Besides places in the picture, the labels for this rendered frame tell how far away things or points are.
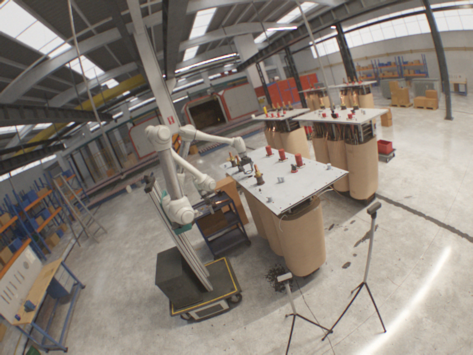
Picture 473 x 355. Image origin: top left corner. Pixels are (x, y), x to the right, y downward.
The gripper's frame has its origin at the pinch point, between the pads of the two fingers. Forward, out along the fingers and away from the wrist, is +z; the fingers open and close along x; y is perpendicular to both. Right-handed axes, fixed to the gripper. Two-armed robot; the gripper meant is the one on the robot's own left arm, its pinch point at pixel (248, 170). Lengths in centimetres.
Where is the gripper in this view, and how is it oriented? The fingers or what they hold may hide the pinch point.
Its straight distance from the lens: 216.6
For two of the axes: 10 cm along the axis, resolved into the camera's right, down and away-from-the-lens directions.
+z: 3.2, 8.7, 3.6
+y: -3.2, -2.6, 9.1
